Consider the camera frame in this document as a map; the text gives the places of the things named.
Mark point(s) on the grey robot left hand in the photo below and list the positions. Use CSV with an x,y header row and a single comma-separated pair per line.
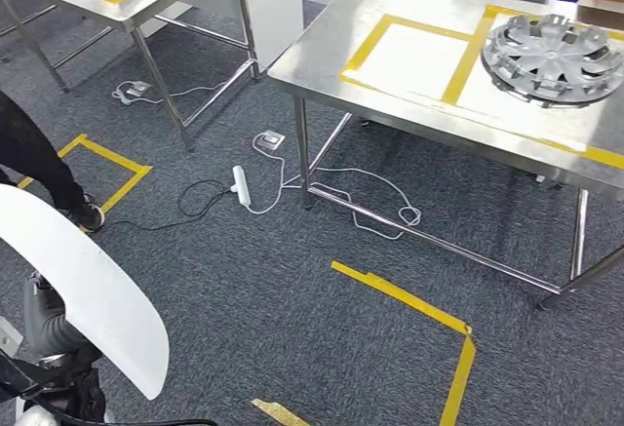
x,y
44,313

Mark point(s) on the white curved plastic part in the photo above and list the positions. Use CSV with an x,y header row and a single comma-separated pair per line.
x,y
87,294

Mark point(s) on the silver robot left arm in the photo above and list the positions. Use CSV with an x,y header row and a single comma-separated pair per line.
x,y
73,345

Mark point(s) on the stainless steel workbench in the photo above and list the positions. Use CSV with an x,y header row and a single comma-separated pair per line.
x,y
317,61

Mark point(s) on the yellow workbench tape marking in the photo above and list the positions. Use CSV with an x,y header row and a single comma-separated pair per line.
x,y
460,61

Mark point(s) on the person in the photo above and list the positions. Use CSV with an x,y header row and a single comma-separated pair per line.
x,y
29,152

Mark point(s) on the yellow floor tape marking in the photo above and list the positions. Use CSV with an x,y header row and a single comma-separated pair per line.
x,y
121,163

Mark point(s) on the steel floor socket plate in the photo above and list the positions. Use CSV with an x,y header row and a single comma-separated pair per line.
x,y
269,141
139,87

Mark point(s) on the white power strip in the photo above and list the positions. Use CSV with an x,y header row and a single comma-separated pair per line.
x,y
241,185

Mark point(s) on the grey plastic hubcap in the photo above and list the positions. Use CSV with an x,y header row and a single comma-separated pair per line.
x,y
551,61

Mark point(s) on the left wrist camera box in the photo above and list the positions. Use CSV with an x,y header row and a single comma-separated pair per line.
x,y
8,339

